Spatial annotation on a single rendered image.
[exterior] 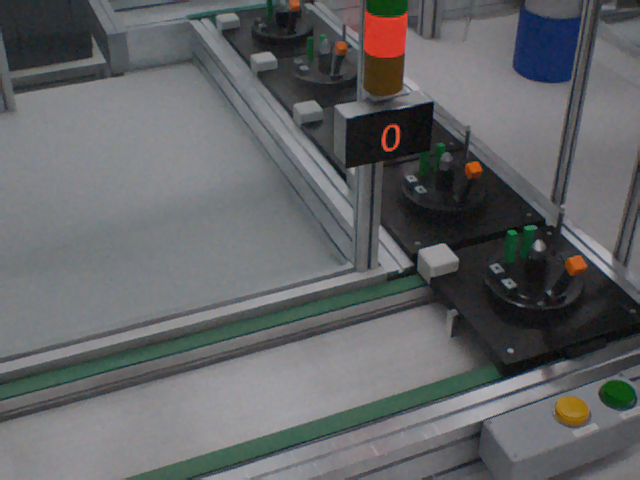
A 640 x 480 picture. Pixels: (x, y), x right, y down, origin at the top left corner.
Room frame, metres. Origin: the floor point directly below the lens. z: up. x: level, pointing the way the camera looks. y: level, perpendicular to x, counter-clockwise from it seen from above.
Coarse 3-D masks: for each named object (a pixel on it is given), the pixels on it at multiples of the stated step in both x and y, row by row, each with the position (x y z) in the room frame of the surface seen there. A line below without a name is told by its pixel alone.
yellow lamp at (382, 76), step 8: (368, 56) 0.98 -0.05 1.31; (376, 56) 0.97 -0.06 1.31; (400, 56) 0.98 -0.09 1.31; (368, 64) 0.98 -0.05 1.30; (376, 64) 0.97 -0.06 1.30; (384, 64) 0.97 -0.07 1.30; (392, 64) 0.97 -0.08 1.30; (400, 64) 0.98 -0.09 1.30; (368, 72) 0.98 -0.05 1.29; (376, 72) 0.97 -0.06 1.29; (384, 72) 0.97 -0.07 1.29; (392, 72) 0.97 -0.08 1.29; (400, 72) 0.98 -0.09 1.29; (368, 80) 0.98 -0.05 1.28; (376, 80) 0.97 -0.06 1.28; (384, 80) 0.97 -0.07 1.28; (392, 80) 0.97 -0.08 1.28; (400, 80) 0.98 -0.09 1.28; (368, 88) 0.98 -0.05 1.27; (376, 88) 0.97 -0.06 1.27; (384, 88) 0.97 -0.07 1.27; (392, 88) 0.97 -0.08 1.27; (400, 88) 0.98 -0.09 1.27
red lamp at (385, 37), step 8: (368, 16) 0.98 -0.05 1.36; (376, 16) 0.97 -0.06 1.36; (400, 16) 0.98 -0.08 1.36; (368, 24) 0.98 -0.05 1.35; (376, 24) 0.97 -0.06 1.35; (384, 24) 0.97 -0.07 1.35; (392, 24) 0.97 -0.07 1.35; (400, 24) 0.97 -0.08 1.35; (368, 32) 0.98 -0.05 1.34; (376, 32) 0.97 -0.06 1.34; (384, 32) 0.97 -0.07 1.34; (392, 32) 0.97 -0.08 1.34; (400, 32) 0.97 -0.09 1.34; (368, 40) 0.98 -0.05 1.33; (376, 40) 0.97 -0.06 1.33; (384, 40) 0.97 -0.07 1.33; (392, 40) 0.97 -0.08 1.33; (400, 40) 0.97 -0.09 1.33; (368, 48) 0.98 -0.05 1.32; (376, 48) 0.97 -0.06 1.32; (384, 48) 0.97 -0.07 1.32; (392, 48) 0.97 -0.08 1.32; (400, 48) 0.97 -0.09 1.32; (384, 56) 0.97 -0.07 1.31; (392, 56) 0.97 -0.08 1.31
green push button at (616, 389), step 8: (608, 384) 0.77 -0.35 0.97; (616, 384) 0.77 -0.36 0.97; (624, 384) 0.77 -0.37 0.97; (608, 392) 0.75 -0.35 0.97; (616, 392) 0.75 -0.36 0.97; (624, 392) 0.75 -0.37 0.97; (632, 392) 0.75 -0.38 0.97; (608, 400) 0.74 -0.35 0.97; (616, 400) 0.74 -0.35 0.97; (624, 400) 0.74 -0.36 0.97; (632, 400) 0.74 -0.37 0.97
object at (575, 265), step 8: (560, 256) 0.91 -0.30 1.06; (568, 256) 0.91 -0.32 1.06; (576, 256) 0.89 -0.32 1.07; (568, 264) 0.89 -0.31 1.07; (576, 264) 0.88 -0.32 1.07; (584, 264) 0.88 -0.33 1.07; (568, 272) 0.89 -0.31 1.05; (576, 272) 0.88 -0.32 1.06; (560, 280) 0.90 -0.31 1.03; (568, 280) 0.89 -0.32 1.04; (552, 288) 0.91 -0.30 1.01; (560, 288) 0.90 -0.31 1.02
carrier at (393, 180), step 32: (416, 160) 1.31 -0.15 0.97; (448, 160) 1.18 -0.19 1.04; (480, 160) 1.31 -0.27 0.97; (384, 192) 1.20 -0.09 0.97; (416, 192) 1.16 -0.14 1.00; (448, 192) 1.17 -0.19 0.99; (480, 192) 1.18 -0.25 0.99; (512, 192) 1.21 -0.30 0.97; (384, 224) 1.12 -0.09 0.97; (416, 224) 1.11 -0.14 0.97; (448, 224) 1.11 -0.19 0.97; (480, 224) 1.11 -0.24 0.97; (512, 224) 1.12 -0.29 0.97; (544, 224) 1.13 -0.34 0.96; (416, 256) 1.04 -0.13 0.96
